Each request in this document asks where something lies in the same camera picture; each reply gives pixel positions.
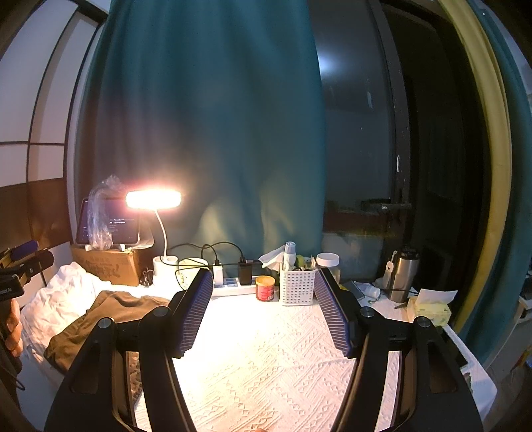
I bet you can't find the dark glass door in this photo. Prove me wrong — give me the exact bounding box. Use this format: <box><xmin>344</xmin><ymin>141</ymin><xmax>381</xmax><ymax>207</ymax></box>
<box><xmin>310</xmin><ymin>0</ymin><xmax>491</xmax><ymax>291</ymax></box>

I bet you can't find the clear jar white lid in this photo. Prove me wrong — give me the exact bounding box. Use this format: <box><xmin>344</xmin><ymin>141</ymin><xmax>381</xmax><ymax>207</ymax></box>
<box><xmin>316</xmin><ymin>252</ymin><xmax>341</xmax><ymax>287</ymax></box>

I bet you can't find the white perforated basket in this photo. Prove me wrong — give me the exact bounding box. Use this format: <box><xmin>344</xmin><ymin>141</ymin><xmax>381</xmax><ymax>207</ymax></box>
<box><xmin>279</xmin><ymin>266</ymin><xmax>320</xmax><ymax>307</ymax></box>

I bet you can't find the brown t-shirt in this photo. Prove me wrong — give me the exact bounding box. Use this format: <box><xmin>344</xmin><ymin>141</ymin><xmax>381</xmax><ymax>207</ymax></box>
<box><xmin>44</xmin><ymin>290</ymin><xmax>173</xmax><ymax>412</ymax></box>

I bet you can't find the black charger cable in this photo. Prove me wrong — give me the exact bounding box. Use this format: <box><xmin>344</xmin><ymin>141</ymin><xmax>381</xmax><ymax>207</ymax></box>
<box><xmin>166</xmin><ymin>242</ymin><xmax>220</xmax><ymax>267</ymax></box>
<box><xmin>201</xmin><ymin>242</ymin><xmax>246</xmax><ymax>263</ymax></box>

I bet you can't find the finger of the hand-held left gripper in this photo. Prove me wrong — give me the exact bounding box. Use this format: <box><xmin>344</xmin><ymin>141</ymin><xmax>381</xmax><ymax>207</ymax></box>
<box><xmin>8</xmin><ymin>240</ymin><xmax>39</xmax><ymax>262</ymax></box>
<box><xmin>19</xmin><ymin>248</ymin><xmax>56</xmax><ymax>281</ymax></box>

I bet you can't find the cream printed mug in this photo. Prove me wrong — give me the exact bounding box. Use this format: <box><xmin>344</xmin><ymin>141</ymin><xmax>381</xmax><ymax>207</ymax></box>
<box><xmin>178</xmin><ymin>258</ymin><xmax>208</xmax><ymax>291</ymax></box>

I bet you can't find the yellow curtain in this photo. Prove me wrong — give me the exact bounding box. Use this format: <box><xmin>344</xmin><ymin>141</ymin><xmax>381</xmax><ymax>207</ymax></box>
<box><xmin>441</xmin><ymin>0</ymin><xmax>514</xmax><ymax>329</ymax></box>

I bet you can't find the wide teal curtain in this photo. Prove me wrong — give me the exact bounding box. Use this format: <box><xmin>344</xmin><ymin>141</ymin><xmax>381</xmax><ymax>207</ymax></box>
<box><xmin>68</xmin><ymin>0</ymin><xmax>327</xmax><ymax>287</ymax></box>

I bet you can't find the steel tumbler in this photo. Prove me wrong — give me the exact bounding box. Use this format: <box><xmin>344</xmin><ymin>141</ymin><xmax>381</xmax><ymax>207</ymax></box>
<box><xmin>384</xmin><ymin>246</ymin><xmax>422</xmax><ymax>304</ymax></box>

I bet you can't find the yellow tissue box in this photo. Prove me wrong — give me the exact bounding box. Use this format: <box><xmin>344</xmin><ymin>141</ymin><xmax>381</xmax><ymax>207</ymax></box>
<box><xmin>406</xmin><ymin>288</ymin><xmax>458</xmax><ymax>327</ymax></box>

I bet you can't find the person's left hand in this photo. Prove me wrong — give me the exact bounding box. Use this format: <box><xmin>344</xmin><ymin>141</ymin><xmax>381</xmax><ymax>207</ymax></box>
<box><xmin>0</xmin><ymin>298</ymin><xmax>25</xmax><ymax>358</ymax></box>

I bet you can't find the crumpled white tissue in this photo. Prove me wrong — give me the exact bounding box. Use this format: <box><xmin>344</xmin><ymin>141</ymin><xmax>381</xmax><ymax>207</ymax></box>
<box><xmin>258</xmin><ymin>245</ymin><xmax>287</xmax><ymax>270</ymax></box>

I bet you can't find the red can yellow lid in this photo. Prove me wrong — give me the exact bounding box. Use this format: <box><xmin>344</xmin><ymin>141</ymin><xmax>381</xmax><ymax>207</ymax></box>
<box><xmin>255</xmin><ymin>275</ymin><xmax>277</xmax><ymax>302</ymax></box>

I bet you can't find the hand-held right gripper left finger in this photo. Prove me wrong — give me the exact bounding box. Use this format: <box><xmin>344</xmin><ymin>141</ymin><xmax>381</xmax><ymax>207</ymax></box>
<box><xmin>44</xmin><ymin>268</ymin><xmax>214</xmax><ymax>432</ymax></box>

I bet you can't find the narrow teal curtain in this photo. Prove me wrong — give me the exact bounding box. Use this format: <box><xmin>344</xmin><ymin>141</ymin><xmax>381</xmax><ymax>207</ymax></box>
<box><xmin>457</xmin><ymin>0</ymin><xmax>532</xmax><ymax>366</ymax></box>

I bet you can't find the white textured bedspread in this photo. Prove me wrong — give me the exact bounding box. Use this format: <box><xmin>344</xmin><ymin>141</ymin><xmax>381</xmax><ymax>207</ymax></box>
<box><xmin>125</xmin><ymin>286</ymin><xmax>497</xmax><ymax>432</ymax></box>

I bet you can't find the cardboard box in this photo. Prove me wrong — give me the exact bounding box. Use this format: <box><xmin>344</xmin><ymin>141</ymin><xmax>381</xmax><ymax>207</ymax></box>
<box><xmin>70</xmin><ymin>243</ymin><xmax>154</xmax><ymax>287</ymax></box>

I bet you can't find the white desk lamp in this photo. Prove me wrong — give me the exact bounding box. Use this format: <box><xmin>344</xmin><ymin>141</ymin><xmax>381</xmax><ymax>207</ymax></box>
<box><xmin>125</xmin><ymin>189</ymin><xmax>184</xmax><ymax>287</ymax></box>

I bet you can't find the white power strip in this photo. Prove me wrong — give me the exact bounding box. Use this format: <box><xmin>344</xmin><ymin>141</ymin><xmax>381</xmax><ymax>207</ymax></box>
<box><xmin>210</xmin><ymin>277</ymin><xmax>260</xmax><ymax>296</ymax></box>

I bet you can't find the clear plastic bag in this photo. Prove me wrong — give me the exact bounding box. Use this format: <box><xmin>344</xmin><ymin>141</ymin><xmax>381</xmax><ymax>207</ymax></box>
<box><xmin>85</xmin><ymin>175</ymin><xmax>127</xmax><ymax>249</ymax></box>

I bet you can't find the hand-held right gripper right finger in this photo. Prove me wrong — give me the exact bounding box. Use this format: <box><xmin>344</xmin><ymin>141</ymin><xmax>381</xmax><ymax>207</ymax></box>
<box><xmin>314</xmin><ymin>268</ymin><xmax>485</xmax><ymax>432</ymax></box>

